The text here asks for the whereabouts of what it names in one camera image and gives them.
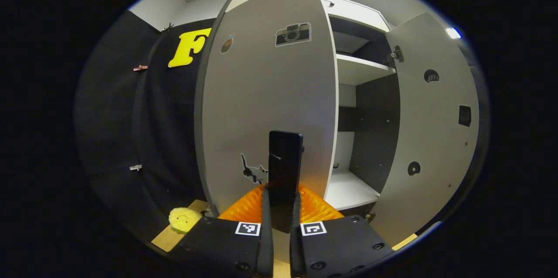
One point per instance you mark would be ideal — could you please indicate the black clip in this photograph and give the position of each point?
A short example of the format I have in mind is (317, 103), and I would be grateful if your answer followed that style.
(167, 28)

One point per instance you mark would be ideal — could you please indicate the metal door hinge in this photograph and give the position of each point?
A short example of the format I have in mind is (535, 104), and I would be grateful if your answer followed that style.
(396, 55)

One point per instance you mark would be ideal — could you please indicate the white cabinet shelf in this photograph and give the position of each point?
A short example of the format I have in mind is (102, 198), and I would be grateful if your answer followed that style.
(362, 71)
(348, 191)

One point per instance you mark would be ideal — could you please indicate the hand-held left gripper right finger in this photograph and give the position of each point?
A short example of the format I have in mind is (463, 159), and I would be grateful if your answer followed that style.
(295, 247)

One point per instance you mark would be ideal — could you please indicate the black backdrop cloth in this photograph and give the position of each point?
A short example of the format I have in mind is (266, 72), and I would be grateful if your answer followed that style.
(113, 130)

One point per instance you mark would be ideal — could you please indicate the red clip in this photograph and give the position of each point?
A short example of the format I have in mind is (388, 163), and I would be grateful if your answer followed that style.
(140, 68)

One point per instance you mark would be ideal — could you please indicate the beige cabinet door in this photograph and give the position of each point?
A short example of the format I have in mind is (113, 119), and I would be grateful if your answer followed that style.
(436, 138)
(261, 95)

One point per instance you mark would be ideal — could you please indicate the silver clip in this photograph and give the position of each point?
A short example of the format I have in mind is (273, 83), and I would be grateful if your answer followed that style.
(135, 167)

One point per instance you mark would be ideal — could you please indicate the small ceiling light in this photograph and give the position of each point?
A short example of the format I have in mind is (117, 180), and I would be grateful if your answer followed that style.
(453, 33)

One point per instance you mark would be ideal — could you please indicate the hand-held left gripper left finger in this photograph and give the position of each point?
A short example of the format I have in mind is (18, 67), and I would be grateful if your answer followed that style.
(267, 243)

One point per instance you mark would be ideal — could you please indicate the beige cabinet drawer front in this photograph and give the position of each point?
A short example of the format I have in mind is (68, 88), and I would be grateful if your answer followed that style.
(357, 10)

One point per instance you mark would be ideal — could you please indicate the yellow plush toy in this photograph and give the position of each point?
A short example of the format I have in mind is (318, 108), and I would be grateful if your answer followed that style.
(185, 219)

